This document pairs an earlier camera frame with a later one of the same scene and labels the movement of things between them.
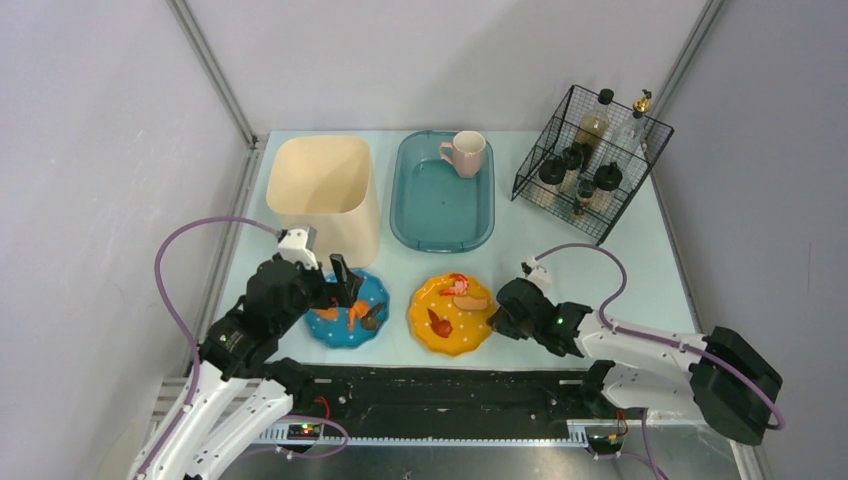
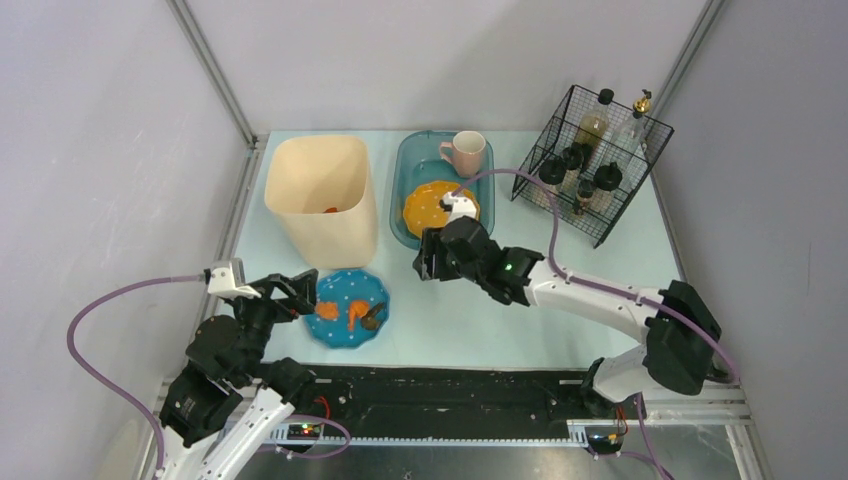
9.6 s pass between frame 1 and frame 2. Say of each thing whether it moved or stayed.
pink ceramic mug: stayed
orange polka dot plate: moved
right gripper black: moved
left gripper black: moved
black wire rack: stayed
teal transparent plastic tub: stayed
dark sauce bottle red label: stayed
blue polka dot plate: stayed
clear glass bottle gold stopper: stayed
